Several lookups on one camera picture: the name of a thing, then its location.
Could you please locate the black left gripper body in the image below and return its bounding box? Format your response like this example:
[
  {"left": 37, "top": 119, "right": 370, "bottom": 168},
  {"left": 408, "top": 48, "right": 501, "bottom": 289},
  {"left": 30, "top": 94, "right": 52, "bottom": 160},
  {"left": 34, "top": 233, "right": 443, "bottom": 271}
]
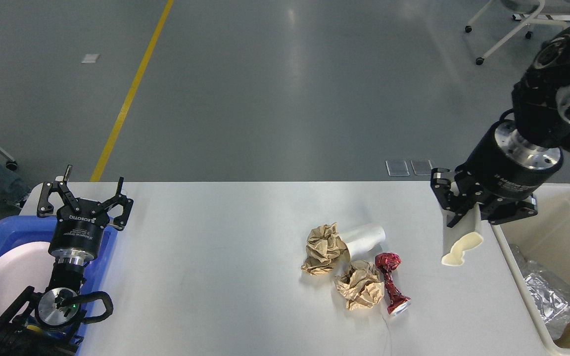
[{"left": 49, "top": 200, "right": 109, "bottom": 262}]

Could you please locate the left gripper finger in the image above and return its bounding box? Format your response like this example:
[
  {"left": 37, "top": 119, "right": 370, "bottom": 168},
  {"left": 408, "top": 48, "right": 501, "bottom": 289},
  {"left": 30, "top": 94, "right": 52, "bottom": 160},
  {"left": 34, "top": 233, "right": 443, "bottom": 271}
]
[
  {"left": 37, "top": 165, "right": 81, "bottom": 219},
  {"left": 95, "top": 178, "right": 134, "bottom": 232}
]

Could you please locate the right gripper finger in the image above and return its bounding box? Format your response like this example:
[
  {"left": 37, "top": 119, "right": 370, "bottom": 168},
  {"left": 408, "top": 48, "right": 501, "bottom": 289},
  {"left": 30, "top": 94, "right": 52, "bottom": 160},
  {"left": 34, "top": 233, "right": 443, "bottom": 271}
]
[
  {"left": 481, "top": 195, "right": 538, "bottom": 225},
  {"left": 430, "top": 167, "right": 483, "bottom": 228}
]

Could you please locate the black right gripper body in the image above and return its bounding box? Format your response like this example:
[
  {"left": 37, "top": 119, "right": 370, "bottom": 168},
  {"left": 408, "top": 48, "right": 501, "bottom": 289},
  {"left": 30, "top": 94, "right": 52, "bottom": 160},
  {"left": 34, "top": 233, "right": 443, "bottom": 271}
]
[{"left": 456, "top": 120, "right": 564, "bottom": 200}]

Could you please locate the white paper cup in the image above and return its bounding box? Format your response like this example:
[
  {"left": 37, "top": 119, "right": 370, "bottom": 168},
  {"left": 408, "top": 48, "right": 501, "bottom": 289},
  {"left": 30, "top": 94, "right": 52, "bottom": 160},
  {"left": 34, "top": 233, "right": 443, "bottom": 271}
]
[
  {"left": 339, "top": 223, "right": 386, "bottom": 261},
  {"left": 441, "top": 203, "right": 483, "bottom": 267}
]

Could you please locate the pink plate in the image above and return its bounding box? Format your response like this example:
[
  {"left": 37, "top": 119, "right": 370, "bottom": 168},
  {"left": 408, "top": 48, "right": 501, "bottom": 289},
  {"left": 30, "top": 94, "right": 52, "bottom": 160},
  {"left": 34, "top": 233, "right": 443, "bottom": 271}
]
[{"left": 0, "top": 241, "right": 54, "bottom": 316}]

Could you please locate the light brown paper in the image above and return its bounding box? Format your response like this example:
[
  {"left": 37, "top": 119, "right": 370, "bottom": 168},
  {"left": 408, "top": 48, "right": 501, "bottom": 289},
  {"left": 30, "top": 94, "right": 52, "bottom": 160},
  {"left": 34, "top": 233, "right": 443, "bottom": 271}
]
[{"left": 334, "top": 261, "right": 384, "bottom": 311}]

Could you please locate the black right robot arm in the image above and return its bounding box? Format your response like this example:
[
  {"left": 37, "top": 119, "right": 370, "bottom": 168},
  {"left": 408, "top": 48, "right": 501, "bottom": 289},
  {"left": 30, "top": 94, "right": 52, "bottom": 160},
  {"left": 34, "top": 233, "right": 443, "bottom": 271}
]
[{"left": 430, "top": 27, "right": 570, "bottom": 228}]

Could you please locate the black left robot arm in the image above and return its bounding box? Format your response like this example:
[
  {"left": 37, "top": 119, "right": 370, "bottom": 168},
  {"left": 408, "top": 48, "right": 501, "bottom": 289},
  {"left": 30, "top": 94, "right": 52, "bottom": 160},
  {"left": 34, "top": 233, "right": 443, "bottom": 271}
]
[{"left": 0, "top": 165, "right": 134, "bottom": 356}]

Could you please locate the blue plastic tray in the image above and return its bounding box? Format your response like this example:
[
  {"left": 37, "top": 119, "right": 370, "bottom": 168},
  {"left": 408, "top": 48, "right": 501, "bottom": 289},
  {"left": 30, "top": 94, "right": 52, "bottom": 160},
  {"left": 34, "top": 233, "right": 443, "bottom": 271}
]
[{"left": 0, "top": 216, "right": 117, "bottom": 356}]

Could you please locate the clear plastic wrap in bin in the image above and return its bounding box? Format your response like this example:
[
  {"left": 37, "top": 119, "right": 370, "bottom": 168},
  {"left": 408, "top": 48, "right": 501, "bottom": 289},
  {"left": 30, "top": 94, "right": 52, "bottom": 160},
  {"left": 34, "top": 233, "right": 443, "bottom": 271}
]
[{"left": 508, "top": 244, "right": 527, "bottom": 272}]

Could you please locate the beige plastic bin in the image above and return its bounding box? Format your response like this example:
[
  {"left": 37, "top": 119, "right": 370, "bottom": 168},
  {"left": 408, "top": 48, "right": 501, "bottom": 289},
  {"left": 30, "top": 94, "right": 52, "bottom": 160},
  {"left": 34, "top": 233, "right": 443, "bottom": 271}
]
[{"left": 492, "top": 184, "right": 570, "bottom": 356}]

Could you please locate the crushed red can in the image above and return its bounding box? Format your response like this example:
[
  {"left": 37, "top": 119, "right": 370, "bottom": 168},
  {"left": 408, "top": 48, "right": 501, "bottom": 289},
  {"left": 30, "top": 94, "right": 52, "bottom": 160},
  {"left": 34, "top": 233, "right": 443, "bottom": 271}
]
[{"left": 374, "top": 253, "right": 411, "bottom": 317}]

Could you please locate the lying white paper cup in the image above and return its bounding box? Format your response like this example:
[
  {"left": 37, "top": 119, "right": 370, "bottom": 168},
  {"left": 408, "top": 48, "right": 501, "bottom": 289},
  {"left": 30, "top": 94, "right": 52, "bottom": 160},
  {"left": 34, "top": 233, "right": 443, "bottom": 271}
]
[{"left": 339, "top": 223, "right": 386, "bottom": 261}]

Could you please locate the dark crumpled brown paper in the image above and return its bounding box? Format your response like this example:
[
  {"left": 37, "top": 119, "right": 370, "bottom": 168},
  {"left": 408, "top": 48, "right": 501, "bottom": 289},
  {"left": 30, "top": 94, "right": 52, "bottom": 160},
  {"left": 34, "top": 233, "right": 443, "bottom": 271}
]
[{"left": 301, "top": 223, "right": 347, "bottom": 276}]

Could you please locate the white rolling chair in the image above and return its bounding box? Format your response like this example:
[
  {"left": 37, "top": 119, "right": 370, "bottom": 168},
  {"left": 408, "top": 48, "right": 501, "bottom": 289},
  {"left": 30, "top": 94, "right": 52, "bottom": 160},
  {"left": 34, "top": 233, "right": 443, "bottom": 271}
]
[{"left": 464, "top": 0, "right": 570, "bottom": 66}]

